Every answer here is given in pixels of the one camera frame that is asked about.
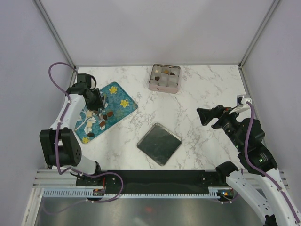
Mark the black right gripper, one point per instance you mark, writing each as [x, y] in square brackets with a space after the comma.
[206, 115]

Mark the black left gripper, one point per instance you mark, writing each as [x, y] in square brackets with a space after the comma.
[92, 108]

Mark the metal tongs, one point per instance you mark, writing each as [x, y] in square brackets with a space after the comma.
[102, 108]

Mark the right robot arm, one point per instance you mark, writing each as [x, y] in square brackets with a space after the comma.
[274, 206]

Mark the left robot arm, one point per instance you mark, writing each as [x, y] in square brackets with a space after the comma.
[59, 144]

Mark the white rounded chocolate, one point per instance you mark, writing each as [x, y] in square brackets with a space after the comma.
[89, 124]

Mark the pink chocolate tin box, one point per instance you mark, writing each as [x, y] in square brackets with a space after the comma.
[167, 83]

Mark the teal floral tray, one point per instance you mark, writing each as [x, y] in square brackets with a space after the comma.
[118, 105]

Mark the square tin lid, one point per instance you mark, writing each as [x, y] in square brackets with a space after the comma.
[159, 143]

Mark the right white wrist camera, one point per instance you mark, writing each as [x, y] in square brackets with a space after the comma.
[242, 102]

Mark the slotted cable duct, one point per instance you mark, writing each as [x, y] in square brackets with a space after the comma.
[212, 193]

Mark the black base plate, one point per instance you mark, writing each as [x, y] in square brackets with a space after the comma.
[156, 181]

